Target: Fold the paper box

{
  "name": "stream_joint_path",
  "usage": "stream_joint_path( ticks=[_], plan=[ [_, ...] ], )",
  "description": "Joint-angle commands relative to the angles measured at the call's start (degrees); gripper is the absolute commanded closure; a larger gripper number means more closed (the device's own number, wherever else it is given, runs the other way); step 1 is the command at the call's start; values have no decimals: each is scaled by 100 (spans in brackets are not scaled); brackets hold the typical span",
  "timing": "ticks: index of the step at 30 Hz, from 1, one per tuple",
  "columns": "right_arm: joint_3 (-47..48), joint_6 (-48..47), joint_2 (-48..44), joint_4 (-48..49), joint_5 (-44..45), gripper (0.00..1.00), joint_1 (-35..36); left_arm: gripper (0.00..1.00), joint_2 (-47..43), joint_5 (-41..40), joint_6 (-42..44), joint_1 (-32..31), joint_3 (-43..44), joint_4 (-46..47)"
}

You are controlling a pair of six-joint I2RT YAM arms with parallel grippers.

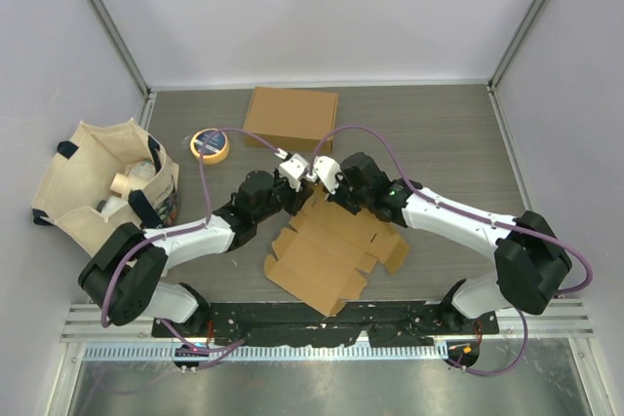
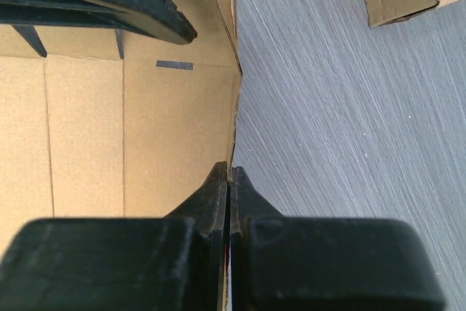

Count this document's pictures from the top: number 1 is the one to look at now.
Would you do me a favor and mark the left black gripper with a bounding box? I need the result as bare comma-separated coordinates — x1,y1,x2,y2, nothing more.
254,168,314,224

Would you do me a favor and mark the large brown cardboard box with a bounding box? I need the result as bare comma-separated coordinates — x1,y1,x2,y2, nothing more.
243,87,338,153

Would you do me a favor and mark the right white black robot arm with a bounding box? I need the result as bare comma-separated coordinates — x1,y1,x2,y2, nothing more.
313,152,571,333

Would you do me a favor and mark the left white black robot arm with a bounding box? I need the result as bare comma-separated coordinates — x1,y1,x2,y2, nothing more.
78,170,312,337

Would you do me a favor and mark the yellow masking tape roll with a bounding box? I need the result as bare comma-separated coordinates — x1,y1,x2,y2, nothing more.
189,129,230,166

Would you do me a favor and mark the cardboard tube in bag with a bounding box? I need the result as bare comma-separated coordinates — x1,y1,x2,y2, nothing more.
109,172,132,196

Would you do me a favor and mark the beige canvas tote bag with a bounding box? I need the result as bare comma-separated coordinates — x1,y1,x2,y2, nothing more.
32,120,179,256

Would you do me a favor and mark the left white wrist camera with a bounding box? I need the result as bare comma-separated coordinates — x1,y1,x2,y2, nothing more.
275,148,309,192

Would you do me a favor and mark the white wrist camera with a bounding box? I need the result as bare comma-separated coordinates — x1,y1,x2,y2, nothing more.
275,148,309,192
312,156,341,194

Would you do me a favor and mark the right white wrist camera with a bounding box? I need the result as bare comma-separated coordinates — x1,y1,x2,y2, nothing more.
312,156,341,194

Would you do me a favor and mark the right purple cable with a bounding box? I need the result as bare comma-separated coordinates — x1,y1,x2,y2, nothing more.
311,124,594,378

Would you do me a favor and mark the purple cable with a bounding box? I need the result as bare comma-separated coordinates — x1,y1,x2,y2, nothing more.
311,124,594,378
98,129,293,368

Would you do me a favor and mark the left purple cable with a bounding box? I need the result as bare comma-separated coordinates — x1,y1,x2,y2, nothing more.
98,129,293,368

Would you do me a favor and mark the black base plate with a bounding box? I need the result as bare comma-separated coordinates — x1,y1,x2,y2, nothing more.
150,299,500,347

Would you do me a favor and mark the white slotted cable duct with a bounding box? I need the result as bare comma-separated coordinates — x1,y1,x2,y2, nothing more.
82,340,448,362

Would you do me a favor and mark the left aluminium frame post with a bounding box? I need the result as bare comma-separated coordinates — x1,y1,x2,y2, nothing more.
86,0,151,98

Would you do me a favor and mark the aluminium frame post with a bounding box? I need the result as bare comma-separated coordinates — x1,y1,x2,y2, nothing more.
487,0,549,92
86,0,151,98

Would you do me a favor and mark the right aluminium frame post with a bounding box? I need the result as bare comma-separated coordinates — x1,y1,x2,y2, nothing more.
487,0,549,92

